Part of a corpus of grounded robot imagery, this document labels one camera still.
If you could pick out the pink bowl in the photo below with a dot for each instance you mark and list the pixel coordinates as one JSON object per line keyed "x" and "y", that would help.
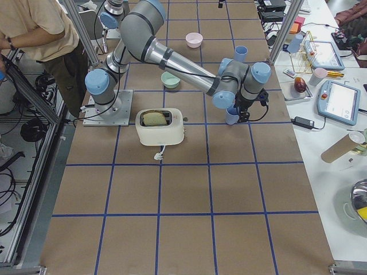
{"x": 194, "y": 40}

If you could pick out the person in beige shirt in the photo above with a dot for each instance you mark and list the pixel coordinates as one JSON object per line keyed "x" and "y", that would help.
{"x": 44, "y": 32}

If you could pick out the pink cup on table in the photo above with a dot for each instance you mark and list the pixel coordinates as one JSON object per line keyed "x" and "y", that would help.
{"x": 318, "y": 75}

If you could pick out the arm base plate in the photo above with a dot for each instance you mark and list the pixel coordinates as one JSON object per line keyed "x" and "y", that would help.
{"x": 110, "y": 115}

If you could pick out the blue cup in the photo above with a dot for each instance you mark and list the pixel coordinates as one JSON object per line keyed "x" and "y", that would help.
{"x": 230, "y": 117}
{"x": 295, "y": 43}
{"x": 240, "y": 53}

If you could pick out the red mango fruit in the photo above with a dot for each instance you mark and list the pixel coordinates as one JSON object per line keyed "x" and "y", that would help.
{"x": 300, "y": 84}

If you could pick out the metal tray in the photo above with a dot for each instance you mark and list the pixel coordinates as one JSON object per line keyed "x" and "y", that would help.
{"x": 290, "y": 94}

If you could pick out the teach pendant tablet near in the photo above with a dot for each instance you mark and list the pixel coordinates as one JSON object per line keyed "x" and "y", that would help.
{"x": 339, "y": 102}

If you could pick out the black power adapter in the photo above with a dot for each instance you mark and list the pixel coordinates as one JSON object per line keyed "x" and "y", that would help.
{"x": 302, "y": 122}

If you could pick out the aluminium frame post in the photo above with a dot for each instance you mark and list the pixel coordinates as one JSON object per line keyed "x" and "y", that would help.
{"x": 289, "y": 19}

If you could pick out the small remote control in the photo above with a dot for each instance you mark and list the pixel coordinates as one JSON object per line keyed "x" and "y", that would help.
{"x": 290, "y": 73}

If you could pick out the cardboard tube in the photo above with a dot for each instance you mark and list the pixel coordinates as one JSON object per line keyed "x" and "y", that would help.
{"x": 343, "y": 146}

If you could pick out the bread slice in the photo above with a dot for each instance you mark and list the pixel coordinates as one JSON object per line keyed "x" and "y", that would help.
{"x": 154, "y": 119}

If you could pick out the blue cup on rack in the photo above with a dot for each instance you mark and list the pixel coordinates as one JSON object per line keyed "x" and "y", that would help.
{"x": 295, "y": 43}

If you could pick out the white toaster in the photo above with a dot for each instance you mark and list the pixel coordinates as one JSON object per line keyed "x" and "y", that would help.
{"x": 161, "y": 135}

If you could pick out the green bowl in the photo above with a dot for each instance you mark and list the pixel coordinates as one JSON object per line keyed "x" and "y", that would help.
{"x": 169, "y": 80}

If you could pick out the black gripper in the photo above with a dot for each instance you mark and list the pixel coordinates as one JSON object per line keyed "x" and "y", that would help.
{"x": 242, "y": 105}

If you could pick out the teach pendant tablet far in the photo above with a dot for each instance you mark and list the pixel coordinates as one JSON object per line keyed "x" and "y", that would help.
{"x": 323, "y": 54}

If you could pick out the steel bowl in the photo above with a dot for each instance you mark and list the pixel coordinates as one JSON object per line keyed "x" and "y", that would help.
{"x": 355, "y": 207}

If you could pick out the gold wire rack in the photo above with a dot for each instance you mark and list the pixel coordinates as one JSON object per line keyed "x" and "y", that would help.
{"x": 299, "y": 60}

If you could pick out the teach pendant tablet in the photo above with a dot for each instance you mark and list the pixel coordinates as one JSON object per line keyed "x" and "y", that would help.
{"x": 339, "y": 102}
{"x": 323, "y": 54}

